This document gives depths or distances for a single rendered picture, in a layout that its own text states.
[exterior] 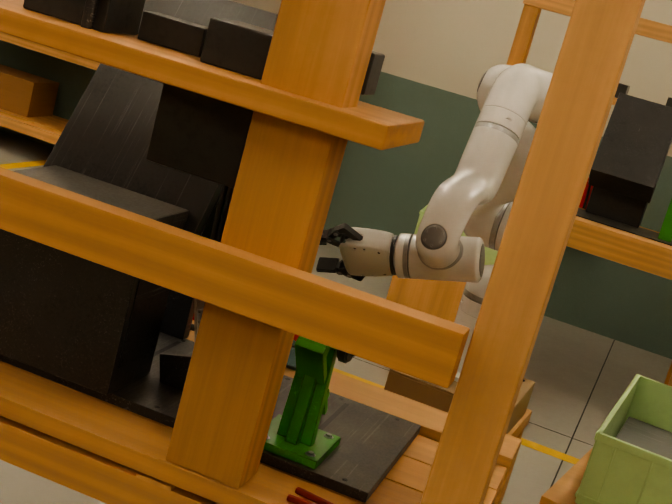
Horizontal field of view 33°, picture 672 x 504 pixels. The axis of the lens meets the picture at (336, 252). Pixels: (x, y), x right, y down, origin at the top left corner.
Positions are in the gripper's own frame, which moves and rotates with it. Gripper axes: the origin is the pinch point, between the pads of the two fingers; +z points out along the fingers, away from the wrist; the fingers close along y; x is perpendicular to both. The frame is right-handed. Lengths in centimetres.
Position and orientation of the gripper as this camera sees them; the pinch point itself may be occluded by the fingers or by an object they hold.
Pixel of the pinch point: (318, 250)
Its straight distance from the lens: 219.3
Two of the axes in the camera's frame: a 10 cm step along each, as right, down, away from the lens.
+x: -2.1, 8.0, -5.7
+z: -9.6, -0.5, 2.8
